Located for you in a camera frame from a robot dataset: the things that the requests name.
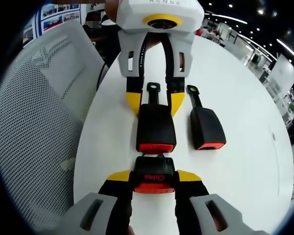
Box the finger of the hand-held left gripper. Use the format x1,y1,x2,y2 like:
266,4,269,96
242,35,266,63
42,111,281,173
161,31,196,118
117,30,148,117

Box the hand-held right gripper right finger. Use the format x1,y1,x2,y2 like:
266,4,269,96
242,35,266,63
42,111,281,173
173,170,268,235

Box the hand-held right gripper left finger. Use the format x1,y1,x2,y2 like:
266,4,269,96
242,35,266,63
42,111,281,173
48,170,134,235

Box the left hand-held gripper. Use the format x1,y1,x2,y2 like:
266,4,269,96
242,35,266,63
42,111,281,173
115,0,205,34

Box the black seat belt buckle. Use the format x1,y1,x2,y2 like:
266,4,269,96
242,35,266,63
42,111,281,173
186,84,227,151
135,82,177,155

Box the black seat belt tongue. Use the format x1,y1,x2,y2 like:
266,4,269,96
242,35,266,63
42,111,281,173
133,153,176,194

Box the photo display board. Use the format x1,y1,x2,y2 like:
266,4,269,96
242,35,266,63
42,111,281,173
21,3,82,47

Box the grey mesh office chair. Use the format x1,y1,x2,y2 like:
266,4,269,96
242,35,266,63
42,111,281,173
0,20,106,233

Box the white partition panel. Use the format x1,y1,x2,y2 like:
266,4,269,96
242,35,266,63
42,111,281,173
270,53,294,98

